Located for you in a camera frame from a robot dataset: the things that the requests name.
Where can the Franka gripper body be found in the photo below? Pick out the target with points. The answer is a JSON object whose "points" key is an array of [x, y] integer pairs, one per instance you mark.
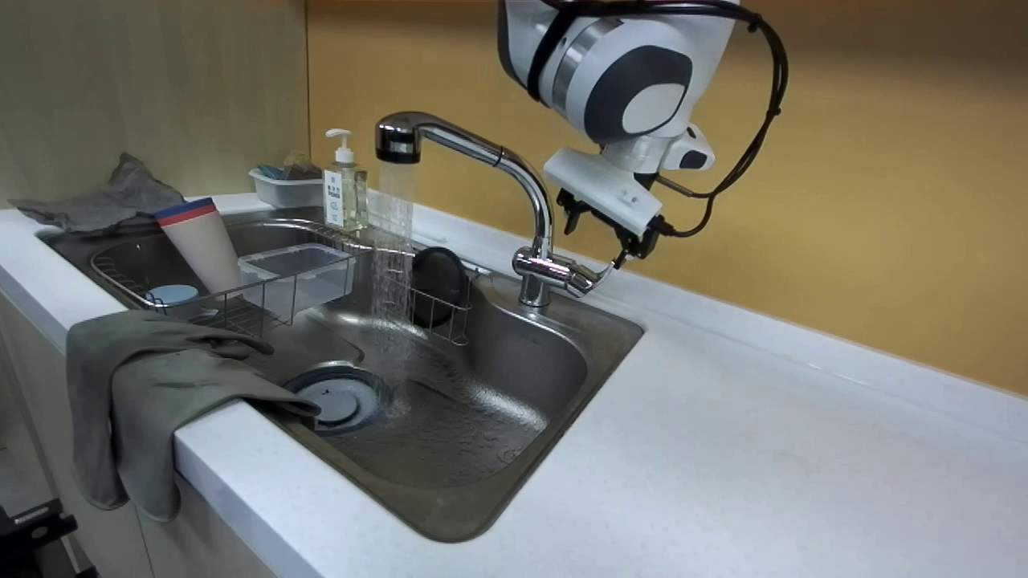
{"points": [[604, 189]]}

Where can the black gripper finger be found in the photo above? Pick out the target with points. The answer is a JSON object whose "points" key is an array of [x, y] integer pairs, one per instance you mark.
{"points": [[569, 213], [630, 247]]}

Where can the chrome kitchen faucet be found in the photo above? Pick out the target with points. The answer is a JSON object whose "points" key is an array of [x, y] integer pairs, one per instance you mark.
{"points": [[532, 203]]}

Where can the black round strainer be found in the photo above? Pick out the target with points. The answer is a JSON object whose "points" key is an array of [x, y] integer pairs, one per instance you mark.
{"points": [[437, 282]]}

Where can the clear soap pump bottle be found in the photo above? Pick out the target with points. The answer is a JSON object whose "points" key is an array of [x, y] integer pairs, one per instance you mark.
{"points": [[340, 193]]}

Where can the stainless steel sink basin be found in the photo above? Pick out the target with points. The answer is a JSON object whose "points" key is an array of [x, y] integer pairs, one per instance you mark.
{"points": [[483, 427]]}

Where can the clear plastic container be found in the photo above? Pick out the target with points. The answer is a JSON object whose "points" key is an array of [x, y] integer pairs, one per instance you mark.
{"points": [[307, 279]]}

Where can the white plastic sponge tray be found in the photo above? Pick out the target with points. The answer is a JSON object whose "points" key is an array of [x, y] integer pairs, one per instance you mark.
{"points": [[285, 190]]}

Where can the blue sponge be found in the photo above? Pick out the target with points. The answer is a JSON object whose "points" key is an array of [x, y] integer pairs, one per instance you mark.
{"points": [[285, 173]]}

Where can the sink drain cover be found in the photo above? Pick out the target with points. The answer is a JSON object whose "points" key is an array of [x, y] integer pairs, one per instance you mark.
{"points": [[340, 398]]}

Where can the white cup blue red rim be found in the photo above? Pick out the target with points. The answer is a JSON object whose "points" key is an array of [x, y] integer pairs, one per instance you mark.
{"points": [[202, 247]]}

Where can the light blue bowl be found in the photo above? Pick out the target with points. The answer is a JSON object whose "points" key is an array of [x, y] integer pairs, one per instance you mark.
{"points": [[174, 295]]}

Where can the grey crumpled cloth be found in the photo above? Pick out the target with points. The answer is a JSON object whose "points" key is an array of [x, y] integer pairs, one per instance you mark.
{"points": [[115, 203]]}

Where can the grey cloth draped over edge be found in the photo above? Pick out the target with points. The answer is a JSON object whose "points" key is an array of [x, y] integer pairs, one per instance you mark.
{"points": [[140, 396]]}

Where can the black metal frame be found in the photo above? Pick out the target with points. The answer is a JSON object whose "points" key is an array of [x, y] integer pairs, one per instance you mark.
{"points": [[35, 540]]}

